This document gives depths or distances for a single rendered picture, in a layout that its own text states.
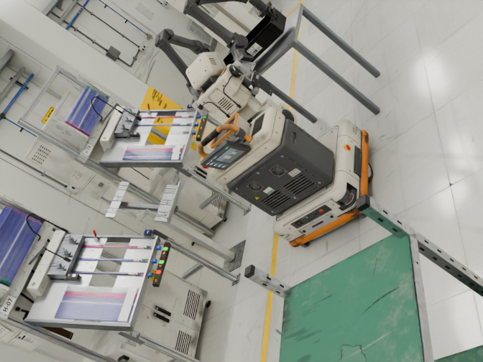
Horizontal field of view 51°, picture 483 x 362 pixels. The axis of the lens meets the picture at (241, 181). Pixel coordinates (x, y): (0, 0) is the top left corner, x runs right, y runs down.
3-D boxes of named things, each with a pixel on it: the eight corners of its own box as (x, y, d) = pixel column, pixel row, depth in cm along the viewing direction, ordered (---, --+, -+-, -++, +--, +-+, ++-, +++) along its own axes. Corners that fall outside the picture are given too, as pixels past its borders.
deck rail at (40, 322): (134, 328, 308) (131, 323, 304) (132, 332, 307) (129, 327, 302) (29, 322, 322) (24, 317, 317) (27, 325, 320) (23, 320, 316)
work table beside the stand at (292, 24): (379, 112, 342) (293, 40, 312) (308, 159, 389) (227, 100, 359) (380, 72, 371) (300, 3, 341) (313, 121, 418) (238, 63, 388)
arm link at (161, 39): (148, 42, 312) (159, 32, 307) (156, 35, 323) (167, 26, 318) (194, 98, 326) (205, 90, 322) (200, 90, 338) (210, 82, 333)
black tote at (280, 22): (231, 82, 361) (218, 73, 357) (235, 67, 372) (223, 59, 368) (284, 32, 323) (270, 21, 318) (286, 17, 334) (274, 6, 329)
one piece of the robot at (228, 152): (264, 147, 276) (231, 139, 262) (227, 176, 299) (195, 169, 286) (261, 130, 281) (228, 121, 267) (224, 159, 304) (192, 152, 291)
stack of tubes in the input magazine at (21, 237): (43, 222, 352) (6, 203, 342) (11, 284, 317) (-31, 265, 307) (37, 230, 360) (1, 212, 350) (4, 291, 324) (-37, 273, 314)
